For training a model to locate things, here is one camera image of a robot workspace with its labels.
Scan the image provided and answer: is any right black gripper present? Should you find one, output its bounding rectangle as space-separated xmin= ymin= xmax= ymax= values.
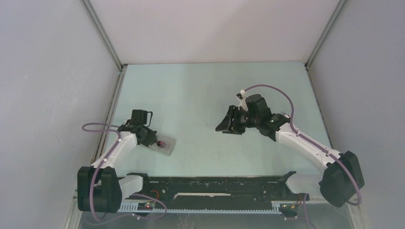
xmin=215 ymin=105 xmax=259 ymax=135

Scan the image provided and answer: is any pink metal fork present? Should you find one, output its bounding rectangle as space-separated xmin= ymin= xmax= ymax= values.
xmin=156 ymin=141 xmax=168 ymax=148

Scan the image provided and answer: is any grey cloth napkin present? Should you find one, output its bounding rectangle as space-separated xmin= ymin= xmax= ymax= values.
xmin=150 ymin=135 xmax=176 ymax=156

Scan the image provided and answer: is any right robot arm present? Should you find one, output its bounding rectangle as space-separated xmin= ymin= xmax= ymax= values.
xmin=215 ymin=93 xmax=364 ymax=208

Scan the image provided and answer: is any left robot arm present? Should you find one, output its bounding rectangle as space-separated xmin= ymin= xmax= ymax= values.
xmin=77 ymin=110 xmax=157 ymax=214

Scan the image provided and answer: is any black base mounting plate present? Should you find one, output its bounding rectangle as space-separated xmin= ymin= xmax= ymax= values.
xmin=120 ymin=172 xmax=310 ymax=212

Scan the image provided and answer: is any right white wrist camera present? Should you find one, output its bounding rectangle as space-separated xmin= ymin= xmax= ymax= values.
xmin=236 ymin=90 xmax=248 ymax=112

